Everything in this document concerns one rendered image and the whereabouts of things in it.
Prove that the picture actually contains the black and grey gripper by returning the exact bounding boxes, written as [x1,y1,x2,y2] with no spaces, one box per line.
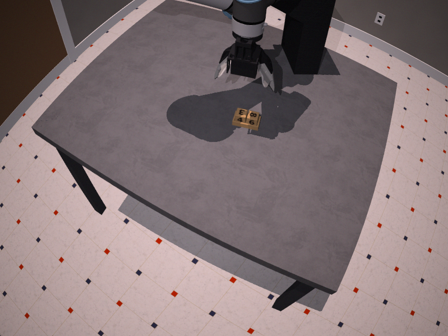
[214,32,275,91]

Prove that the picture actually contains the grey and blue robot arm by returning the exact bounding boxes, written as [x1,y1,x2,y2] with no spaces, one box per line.
[186,0,280,39]

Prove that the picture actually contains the wooden calendar cube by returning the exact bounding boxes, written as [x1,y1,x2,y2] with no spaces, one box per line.
[235,108,248,123]
[246,110,259,126]

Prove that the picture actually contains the brown rectangular tray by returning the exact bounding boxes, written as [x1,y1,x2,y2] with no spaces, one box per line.
[232,115,261,131]

